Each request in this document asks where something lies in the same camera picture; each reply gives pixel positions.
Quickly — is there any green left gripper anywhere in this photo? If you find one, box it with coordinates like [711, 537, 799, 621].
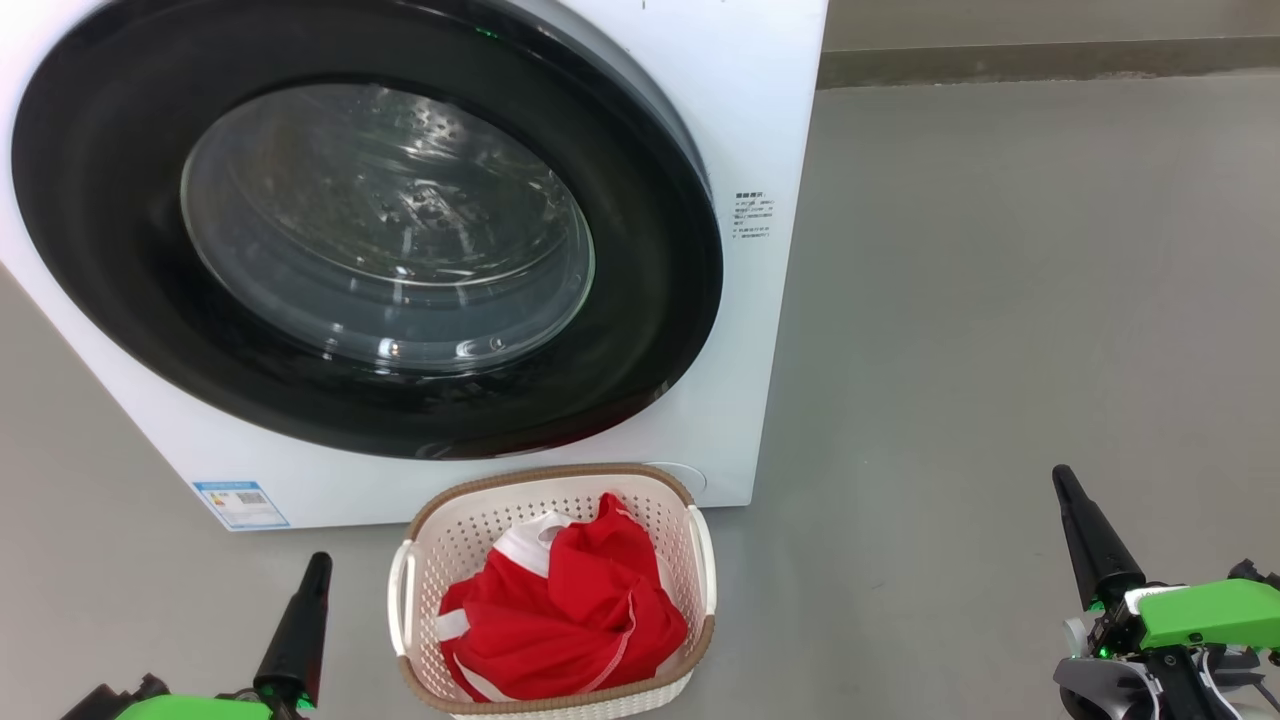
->
[60, 552, 333, 720]

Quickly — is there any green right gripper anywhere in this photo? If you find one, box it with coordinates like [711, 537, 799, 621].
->
[1052, 465, 1280, 720]

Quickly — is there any red and white garment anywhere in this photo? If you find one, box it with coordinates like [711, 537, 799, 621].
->
[437, 492, 689, 703]

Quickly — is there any black round washing machine door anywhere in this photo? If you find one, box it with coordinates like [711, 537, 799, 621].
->
[12, 0, 724, 461]

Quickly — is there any cream laundry basket brown rim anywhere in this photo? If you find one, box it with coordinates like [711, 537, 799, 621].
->
[388, 463, 717, 719]

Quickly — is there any steel washing machine drum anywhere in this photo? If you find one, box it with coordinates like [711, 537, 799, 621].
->
[180, 83, 596, 376]

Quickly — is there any white front-load washing machine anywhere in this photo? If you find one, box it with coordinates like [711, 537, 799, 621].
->
[0, 0, 829, 531]

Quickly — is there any blue energy label sticker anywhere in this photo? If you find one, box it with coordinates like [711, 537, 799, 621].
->
[192, 480, 291, 530]

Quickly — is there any round white filter cover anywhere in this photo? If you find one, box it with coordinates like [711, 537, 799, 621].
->
[645, 461, 708, 496]

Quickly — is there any small printed text label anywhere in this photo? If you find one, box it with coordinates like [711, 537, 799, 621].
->
[733, 190, 776, 241]

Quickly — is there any dark wall skirting strip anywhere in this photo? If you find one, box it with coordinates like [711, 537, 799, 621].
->
[815, 38, 1280, 89]

